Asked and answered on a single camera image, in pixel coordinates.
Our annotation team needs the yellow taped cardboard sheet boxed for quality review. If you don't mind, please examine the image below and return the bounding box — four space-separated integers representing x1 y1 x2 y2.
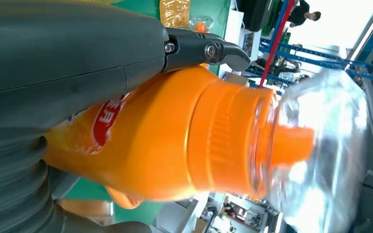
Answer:
160 0 191 29

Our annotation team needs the brown cardboard box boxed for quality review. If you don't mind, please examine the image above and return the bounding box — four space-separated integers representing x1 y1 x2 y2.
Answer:
221 71 250 87

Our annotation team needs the black zip case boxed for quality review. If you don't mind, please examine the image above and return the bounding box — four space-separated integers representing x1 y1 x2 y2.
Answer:
236 0 274 32

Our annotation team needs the person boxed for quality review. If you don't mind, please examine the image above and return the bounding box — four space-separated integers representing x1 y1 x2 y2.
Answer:
287 0 322 27

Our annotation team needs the blue metal rack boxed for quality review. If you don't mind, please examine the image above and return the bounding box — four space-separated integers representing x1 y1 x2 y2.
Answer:
245 0 373 97

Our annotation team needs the white desk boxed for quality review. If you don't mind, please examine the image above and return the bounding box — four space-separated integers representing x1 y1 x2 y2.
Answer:
223 9 261 76

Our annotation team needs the orange detergent bottle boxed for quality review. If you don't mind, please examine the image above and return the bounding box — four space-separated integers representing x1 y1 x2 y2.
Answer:
189 15 215 34
43 65 369 233

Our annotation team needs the red pole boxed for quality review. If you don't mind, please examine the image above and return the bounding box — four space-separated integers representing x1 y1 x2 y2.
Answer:
258 0 295 88

